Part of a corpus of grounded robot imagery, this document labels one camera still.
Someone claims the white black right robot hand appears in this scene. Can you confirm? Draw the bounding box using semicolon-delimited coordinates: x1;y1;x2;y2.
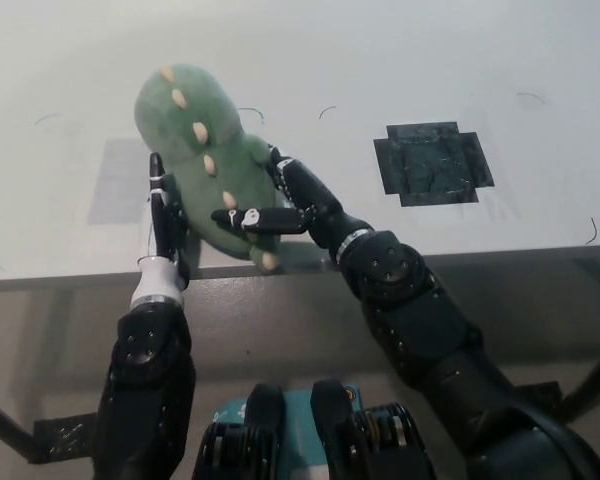
210;144;376;261

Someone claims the grey translucent tape patch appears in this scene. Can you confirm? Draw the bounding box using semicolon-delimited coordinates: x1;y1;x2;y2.
87;138;154;226

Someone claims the green plush dinosaur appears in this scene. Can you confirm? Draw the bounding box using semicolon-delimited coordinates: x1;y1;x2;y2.
133;63;286;274

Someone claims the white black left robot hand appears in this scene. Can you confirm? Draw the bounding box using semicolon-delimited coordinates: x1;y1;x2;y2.
129;152;191;306

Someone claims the black table leg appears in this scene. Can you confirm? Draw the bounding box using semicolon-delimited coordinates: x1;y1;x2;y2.
0;392;36;464
559;344;600;424

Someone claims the black tape patch on table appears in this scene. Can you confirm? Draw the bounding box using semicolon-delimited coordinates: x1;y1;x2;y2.
372;121;496;208

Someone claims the black teal robot body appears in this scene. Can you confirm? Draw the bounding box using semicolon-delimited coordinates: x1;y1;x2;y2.
192;379;439;480

